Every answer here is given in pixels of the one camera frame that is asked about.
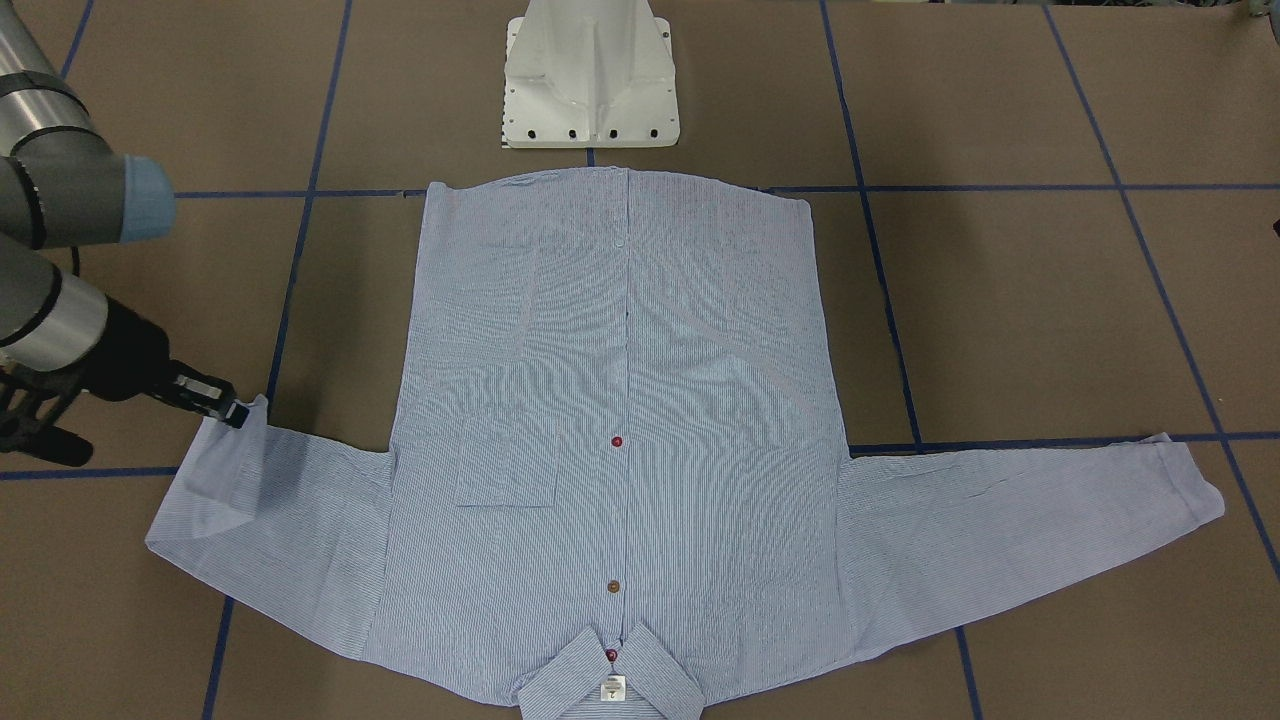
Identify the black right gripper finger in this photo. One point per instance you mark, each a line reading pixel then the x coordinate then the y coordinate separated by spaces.
pixel 234 413

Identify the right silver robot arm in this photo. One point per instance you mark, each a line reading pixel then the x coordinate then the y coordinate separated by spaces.
pixel 65 188

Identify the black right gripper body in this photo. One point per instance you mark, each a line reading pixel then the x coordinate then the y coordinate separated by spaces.
pixel 130 355

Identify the white camera stand pedestal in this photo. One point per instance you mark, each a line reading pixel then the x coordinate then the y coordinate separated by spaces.
pixel 589 75

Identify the light blue striped shirt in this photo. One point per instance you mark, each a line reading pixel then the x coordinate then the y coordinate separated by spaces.
pixel 618 483

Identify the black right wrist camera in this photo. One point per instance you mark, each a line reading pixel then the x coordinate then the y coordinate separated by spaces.
pixel 32 404

